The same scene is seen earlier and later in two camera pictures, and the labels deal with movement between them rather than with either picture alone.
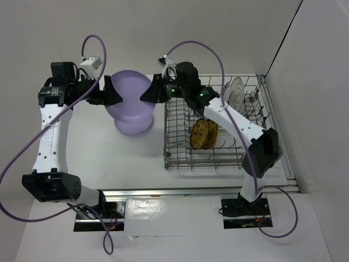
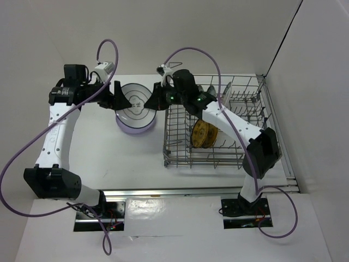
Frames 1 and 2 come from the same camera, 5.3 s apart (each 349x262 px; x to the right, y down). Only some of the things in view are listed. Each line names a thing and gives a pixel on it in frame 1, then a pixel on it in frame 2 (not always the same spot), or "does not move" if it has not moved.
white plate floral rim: [226, 89] does not move
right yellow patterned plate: [212, 133] does not move
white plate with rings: [236, 94] -> [137, 116]
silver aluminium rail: [118, 195] does not move
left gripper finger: [111, 96] -> [120, 100]
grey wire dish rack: [228, 152] does not move
